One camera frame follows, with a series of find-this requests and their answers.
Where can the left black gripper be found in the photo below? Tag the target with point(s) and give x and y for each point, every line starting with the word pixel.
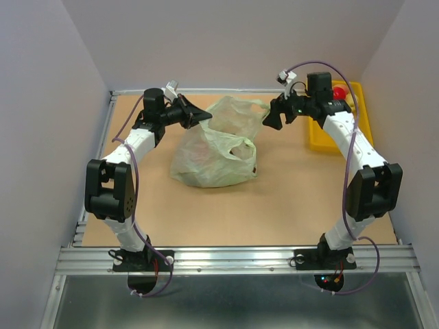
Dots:
pixel 192 114

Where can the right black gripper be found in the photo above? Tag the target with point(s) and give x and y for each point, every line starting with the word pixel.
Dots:
pixel 277 106

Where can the light green plastic bag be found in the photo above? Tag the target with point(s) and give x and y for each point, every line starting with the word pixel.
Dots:
pixel 220 151

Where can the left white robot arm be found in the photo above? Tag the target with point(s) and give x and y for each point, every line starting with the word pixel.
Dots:
pixel 112 183

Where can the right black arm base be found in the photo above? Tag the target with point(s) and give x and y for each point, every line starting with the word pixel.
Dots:
pixel 329 265

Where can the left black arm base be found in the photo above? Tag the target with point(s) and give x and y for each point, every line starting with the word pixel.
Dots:
pixel 148 273

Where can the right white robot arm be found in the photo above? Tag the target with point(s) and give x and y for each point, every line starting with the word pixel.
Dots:
pixel 371 185

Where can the yellow plastic tray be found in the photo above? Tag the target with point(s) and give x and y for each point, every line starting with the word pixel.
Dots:
pixel 320 141

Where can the red apple centre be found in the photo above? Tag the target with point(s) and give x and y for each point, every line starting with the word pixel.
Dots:
pixel 340 92

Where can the peach fruit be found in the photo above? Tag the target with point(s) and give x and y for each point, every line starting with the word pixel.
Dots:
pixel 338 84

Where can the yellow pear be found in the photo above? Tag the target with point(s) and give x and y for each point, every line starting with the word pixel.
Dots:
pixel 349 99

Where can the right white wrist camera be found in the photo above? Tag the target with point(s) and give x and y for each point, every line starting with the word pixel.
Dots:
pixel 287 79

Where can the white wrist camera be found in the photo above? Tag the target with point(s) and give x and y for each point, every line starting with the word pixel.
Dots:
pixel 171 90
pixel 287 79

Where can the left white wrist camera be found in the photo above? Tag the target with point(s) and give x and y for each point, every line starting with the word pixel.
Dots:
pixel 171 90

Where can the aluminium frame rail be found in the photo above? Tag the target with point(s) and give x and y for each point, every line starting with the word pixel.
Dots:
pixel 233 249

